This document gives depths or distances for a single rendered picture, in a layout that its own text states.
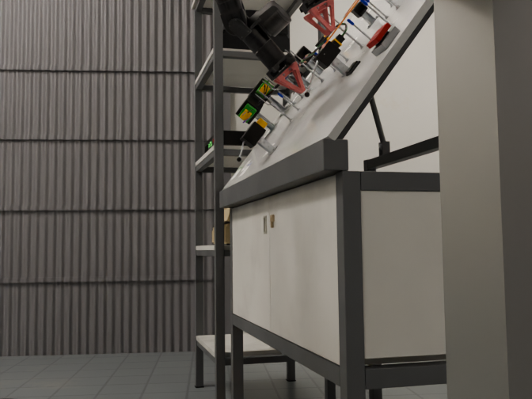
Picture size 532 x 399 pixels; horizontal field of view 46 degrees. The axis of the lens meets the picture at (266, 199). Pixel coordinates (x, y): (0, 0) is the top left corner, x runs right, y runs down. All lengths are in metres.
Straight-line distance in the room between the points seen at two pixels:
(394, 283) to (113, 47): 3.26
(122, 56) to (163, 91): 0.35
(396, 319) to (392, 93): 3.18
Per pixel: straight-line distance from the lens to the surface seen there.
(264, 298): 1.91
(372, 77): 1.34
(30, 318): 4.21
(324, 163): 1.27
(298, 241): 1.56
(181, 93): 4.16
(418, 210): 1.35
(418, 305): 1.35
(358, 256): 1.28
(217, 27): 2.60
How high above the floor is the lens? 0.64
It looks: 4 degrees up
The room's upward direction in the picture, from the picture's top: 1 degrees counter-clockwise
